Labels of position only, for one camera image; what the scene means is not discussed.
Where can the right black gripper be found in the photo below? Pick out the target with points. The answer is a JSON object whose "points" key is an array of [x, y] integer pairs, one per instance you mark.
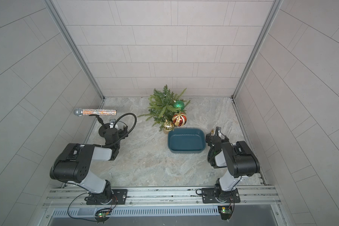
{"points": [[210, 138]]}

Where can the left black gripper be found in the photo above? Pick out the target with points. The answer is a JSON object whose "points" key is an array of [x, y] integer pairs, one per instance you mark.
{"points": [[122, 133]]}

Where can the red gold striped ornament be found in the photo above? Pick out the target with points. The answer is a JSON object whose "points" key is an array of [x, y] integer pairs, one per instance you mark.
{"points": [[179, 119]]}

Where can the green glitter ball ornament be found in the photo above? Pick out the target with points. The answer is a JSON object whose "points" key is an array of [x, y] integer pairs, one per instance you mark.
{"points": [[179, 104]]}

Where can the gold ball ornament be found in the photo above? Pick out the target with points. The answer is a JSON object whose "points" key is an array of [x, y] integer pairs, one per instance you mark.
{"points": [[168, 126]]}

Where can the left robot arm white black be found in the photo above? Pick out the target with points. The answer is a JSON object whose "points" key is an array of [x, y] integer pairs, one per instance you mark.
{"points": [[73, 166]]}

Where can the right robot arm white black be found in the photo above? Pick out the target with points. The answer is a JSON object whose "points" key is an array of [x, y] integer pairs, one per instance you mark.
{"points": [[239, 161]]}

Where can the small green christmas tree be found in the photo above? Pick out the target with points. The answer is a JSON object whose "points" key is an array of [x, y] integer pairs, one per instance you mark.
{"points": [[161, 107]]}

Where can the teal plastic tray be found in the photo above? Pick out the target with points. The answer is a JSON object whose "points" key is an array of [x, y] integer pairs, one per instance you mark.
{"points": [[186, 140]]}

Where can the glitter microphone on stand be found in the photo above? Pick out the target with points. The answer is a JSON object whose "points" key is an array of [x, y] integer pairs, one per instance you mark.
{"points": [[97, 113]]}

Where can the right circuit board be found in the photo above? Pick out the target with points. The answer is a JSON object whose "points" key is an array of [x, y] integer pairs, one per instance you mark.
{"points": [[226, 211]]}

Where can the left corner aluminium profile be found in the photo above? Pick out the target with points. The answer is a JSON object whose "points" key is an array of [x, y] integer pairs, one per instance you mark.
{"points": [[74, 48]]}

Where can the corner aluminium profile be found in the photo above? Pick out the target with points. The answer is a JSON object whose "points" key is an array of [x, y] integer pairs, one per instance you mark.
{"points": [[261, 38], [74, 48]]}

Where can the right corner aluminium profile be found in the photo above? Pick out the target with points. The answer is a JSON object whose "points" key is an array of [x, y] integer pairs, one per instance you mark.
{"points": [[261, 38]]}

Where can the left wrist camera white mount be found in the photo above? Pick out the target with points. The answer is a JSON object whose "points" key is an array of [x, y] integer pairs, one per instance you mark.
{"points": [[112, 123]]}

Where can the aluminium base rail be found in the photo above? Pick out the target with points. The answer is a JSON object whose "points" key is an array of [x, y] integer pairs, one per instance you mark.
{"points": [[162, 196]]}

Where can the left circuit board with wires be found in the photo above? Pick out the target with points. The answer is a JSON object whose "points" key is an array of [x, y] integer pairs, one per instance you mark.
{"points": [[102, 215]]}

